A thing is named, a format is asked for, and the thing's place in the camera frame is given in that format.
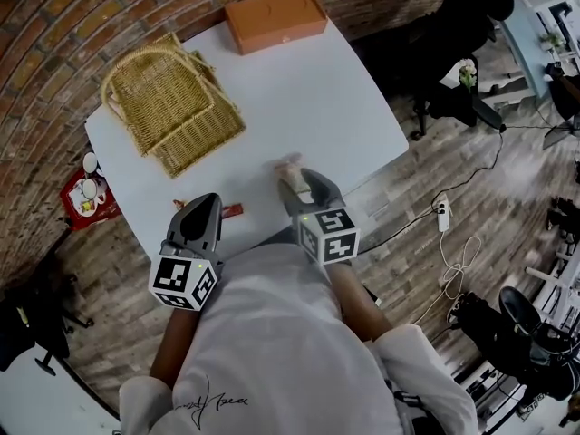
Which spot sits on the orange box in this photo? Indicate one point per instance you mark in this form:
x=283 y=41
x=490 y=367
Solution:
x=276 y=21

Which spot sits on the small potted plant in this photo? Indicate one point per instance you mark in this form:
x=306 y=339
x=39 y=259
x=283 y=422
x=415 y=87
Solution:
x=552 y=41

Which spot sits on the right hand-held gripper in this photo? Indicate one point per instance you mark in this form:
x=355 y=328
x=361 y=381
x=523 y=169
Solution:
x=331 y=238

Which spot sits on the pale blue desk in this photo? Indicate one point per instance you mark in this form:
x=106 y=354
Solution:
x=525 y=48

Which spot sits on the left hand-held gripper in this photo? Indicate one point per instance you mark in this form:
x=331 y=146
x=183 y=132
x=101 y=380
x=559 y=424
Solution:
x=181 y=279

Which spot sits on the yellow snack packet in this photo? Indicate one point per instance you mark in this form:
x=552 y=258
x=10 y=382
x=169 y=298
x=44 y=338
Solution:
x=292 y=172

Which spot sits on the person's left forearm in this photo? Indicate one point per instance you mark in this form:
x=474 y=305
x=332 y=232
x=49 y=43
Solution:
x=174 y=347

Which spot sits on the white enamel mug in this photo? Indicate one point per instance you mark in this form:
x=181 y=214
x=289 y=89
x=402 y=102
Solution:
x=89 y=162
x=89 y=189

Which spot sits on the person's right forearm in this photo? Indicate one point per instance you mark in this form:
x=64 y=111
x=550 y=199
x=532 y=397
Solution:
x=358 y=302

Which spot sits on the white power strip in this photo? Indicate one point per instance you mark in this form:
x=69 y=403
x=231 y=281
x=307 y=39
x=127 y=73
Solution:
x=443 y=213

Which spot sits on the person's white shirt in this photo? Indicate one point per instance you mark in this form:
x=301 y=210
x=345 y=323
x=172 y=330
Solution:
x=281 y=333

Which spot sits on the black office chair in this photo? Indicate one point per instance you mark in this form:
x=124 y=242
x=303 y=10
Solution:
x=430 y=61
x=31 y=324

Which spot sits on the red snack bar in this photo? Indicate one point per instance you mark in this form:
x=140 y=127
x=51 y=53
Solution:
x=233 y=211

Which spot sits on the red box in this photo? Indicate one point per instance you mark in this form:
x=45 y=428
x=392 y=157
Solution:
x=72 y=215

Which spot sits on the wicker basket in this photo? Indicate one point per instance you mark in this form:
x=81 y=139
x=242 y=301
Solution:
x=172 y=107

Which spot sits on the white flower bunch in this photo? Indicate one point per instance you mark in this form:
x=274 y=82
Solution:
x=468 y=73

